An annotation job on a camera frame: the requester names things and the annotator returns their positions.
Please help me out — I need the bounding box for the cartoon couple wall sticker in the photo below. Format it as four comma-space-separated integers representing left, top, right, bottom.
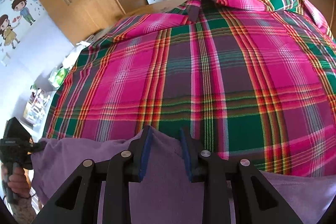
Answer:
1, 0, 47, 65

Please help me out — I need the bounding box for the purple fleece garment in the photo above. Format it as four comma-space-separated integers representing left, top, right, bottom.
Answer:
32, 130, 335, 223

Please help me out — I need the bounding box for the pink green plaid bedsheet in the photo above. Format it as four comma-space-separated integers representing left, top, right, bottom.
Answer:
43, 0, 335, 177

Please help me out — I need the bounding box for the green tissue pack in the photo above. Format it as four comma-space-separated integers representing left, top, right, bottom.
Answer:
49, 67, 69, 89

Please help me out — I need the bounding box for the person's left hand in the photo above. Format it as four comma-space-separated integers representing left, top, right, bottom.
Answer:
1, 165, 30, 199

